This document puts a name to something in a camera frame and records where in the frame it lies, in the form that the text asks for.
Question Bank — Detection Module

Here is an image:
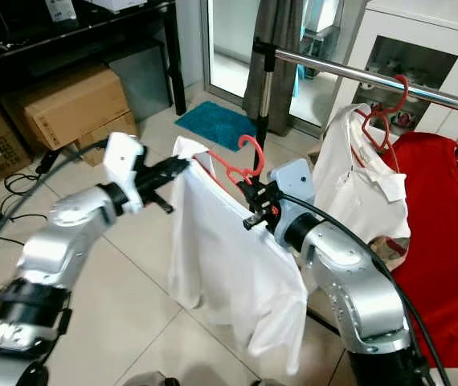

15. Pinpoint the cardboard box printed C/NO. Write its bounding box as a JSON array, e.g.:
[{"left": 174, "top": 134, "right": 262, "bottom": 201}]
[{"left": 68, "top": 113, "right": 111, "bottom": 166}]

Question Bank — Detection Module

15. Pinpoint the grey box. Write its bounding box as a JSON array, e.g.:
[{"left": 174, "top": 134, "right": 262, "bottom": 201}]
[{"left": 108, "top": 48, "right": 174, "bottom": 121}]

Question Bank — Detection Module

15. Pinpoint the flat white box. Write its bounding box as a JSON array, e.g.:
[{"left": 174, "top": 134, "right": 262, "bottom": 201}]
[{"left": 84, "top": 0, "right": 149, "bottom": 13}]

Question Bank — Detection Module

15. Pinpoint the grey curtain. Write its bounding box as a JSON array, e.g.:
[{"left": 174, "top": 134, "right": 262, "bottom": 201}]
[{"left": 245, "top": 0, "right": 306, "bottom": 121}]

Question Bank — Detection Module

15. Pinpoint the plain white shirt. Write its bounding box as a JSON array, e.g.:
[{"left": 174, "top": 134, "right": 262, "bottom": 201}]
[{"left": 169, "top": 135, "right": 309, "bottom": 377}]

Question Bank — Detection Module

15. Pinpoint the red plastic hanger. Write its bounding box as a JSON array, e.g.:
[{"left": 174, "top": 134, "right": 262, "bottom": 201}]
[{"left": 198, "top": 133, "right": 267, "bottom": 187}]

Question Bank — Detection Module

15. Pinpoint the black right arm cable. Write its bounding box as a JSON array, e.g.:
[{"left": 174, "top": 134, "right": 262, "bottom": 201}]
[{"left": 284, "top": 195, "right": 445, "bottom": 386}]

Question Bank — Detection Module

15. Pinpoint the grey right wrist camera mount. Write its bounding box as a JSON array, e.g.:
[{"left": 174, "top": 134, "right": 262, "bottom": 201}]
[{"left": 269, "top": 158, "right": 317, "bottom": 230}]

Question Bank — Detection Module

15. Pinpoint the white printed card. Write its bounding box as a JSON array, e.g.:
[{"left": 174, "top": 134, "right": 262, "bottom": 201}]
[{"left": 47, "top": 0, "right": 77, "bottom": 23}]

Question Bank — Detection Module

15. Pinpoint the white polo shirt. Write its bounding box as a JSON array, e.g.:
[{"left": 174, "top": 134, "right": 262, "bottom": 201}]
[{"left": 309, "top": 103, "right": 412, "bottom": 270}]

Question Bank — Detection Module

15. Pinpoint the large plain cardboard box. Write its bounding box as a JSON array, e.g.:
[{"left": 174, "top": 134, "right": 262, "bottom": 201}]
[{"left": 0, "top": 63, "right": 133, "bottom": 154}]

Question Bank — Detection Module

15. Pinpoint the teal floor mat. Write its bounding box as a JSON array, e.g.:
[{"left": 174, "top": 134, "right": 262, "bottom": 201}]
[{"left": 174, "top": 101, "right": 262, "bottom": 152}]

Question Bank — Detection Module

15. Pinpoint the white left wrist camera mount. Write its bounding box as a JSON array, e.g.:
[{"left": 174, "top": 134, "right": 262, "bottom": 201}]
[{"left": 103, "top": 131, "right": 151, "bottom": 214}]

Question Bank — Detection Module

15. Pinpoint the grey robot leg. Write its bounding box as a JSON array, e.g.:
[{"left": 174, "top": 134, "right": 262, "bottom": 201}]
[{"left": 121, "top": 372, "right": 167, "bottom": 386}]

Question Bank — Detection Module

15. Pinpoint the black desk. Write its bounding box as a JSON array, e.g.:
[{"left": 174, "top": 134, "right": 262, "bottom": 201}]
[{"left": 0, "top": 0, "right": 187, "bottom": 117}]

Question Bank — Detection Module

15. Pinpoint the slim black device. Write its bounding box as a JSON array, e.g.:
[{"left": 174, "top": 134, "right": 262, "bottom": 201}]
[{"left": 36, "top": 149, "right": 59, "bottom": 174}]

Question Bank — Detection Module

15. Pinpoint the white framed glass door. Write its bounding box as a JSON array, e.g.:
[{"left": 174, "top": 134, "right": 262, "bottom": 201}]
[{"left": 201, "top": 0, "right": 342, "bottom": 133}]

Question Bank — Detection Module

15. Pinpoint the black rack pole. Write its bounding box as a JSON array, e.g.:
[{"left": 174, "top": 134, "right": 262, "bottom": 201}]
[{"left": 247, "top": 37, "right": 280, "bottom": 182}]

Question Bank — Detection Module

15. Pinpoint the plain red shirt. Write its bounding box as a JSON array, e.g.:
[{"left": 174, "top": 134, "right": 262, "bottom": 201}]
[{"left": 382, "top": 131, "right": 458, "bottom": 371}]

